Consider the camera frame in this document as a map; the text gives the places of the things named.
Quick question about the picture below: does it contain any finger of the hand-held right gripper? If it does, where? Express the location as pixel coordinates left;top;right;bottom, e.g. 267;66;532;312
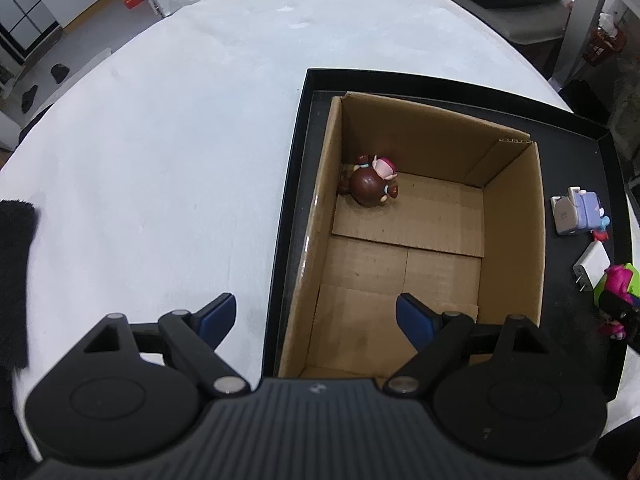
599;291;640;323

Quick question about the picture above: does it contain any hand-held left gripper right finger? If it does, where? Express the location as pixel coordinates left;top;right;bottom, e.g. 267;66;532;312
387;293;562;399

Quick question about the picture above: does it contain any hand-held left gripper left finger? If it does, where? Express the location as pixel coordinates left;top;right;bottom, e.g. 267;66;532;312
82;293;251;400

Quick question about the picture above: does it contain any pink and green toy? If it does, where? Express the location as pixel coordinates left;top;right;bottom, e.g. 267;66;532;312
592;262;640;342

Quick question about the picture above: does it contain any brown cardboard box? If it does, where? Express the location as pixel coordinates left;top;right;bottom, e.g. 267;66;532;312
278;91;546;380

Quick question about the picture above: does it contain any black shallow tray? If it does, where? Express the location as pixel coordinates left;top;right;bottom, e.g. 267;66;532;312
261;68;633;403

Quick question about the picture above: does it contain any white plug charger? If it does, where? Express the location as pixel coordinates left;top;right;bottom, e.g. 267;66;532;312
572;240;612;292

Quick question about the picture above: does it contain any purple toy camper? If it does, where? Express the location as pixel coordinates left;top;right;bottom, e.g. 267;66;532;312
550;186;603;237

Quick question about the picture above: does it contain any brown round-headed figurine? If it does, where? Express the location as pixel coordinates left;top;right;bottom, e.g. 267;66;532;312
337;154;401;208

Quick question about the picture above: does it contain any black fuzzy cloth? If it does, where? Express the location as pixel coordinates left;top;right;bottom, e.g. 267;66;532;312
0;200;40;480

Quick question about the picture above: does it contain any red basket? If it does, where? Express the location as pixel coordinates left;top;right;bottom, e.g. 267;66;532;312
582;12;628;67

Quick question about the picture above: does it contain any black framed glass door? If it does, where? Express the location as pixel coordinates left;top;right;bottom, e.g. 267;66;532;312
0;0;62;59

